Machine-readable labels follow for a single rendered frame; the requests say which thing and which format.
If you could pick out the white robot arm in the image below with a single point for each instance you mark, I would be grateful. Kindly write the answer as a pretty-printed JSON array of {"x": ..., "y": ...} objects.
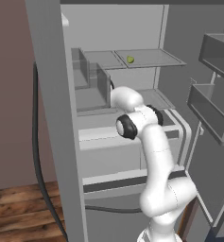
[{"x": 156, "y": 148}]

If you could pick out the white fridge drawer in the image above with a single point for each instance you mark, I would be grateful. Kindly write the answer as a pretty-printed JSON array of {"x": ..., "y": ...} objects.
[
  {"x": 107, "y": 151},
  {"x": 116, "y": 184}
]

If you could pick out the grey fridge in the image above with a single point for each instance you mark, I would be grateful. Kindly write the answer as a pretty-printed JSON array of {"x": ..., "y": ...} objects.
[{"x": 53, "y": 104}]

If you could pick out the tall grey fridge box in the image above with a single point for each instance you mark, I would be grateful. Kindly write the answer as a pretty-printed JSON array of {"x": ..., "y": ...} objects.
[{"x": 79, "y": 69}]

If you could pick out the narrow glass fridge shelf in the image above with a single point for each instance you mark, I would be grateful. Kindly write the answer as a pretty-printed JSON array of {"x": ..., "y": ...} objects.
[{"x": 100, "y": 59}]

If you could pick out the wide glass fridge shelf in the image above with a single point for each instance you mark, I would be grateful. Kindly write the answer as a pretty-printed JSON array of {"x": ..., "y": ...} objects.
[{"x": 154, "y": 58}]

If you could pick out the grey fridge door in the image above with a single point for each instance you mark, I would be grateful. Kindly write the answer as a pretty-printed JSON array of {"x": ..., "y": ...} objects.
[{"x": 192, "y": 56}]

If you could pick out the glass shelf above drawer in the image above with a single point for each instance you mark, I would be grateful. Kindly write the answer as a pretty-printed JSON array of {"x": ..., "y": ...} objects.
[{"x": 157, "y": 97}]

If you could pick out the green lime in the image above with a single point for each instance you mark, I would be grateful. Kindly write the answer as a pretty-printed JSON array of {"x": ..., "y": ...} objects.
[{"x": 130, "y": 59}]

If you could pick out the large grey door bin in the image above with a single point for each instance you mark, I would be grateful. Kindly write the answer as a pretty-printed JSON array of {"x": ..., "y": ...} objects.
[{"x": 208, "y": 113}]

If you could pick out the small grey door bin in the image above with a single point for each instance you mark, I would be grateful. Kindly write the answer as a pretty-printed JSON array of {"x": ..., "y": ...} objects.
[{"x": 215, "y": 52}]

